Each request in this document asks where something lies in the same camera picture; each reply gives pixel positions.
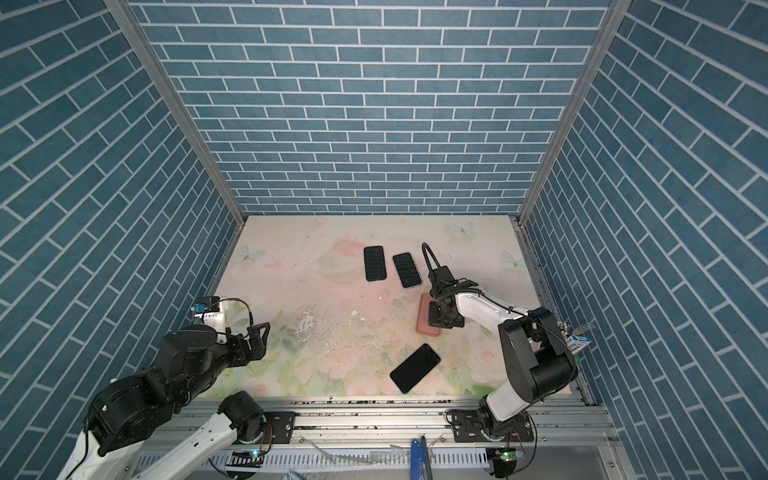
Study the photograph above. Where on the aluminium frame post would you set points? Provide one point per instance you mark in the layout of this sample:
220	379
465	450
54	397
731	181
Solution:
604	37
129	25

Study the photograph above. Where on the dusty pink phone case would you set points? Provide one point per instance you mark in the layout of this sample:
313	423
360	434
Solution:
422	326

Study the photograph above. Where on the black phone case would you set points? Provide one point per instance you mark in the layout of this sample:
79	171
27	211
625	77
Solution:
374	263

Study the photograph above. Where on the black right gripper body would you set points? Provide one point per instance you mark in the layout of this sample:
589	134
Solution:
438	318

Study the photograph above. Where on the aluminium frame post left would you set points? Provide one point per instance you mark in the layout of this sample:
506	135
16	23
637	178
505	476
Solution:
129	25

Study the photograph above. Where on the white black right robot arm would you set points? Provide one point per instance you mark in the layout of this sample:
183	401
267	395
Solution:
537	359

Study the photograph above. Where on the aluminium frame post right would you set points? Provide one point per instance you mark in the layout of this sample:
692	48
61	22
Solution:
604	37

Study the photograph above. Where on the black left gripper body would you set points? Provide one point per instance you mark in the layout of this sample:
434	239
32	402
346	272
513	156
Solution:
238	354

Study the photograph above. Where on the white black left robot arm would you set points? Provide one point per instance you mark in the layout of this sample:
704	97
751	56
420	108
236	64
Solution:
126	413

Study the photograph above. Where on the black smartphone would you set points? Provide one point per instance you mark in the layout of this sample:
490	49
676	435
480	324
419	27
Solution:
414	368

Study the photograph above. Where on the blue handled tool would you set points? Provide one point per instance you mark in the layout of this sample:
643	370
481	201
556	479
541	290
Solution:
420	464

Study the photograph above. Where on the blue white box in cup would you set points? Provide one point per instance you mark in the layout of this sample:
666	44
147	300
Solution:
577	343

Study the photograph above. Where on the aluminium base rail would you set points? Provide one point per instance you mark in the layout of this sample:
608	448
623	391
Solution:
326	434

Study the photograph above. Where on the sage green phone case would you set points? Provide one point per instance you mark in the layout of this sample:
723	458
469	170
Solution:
407	270

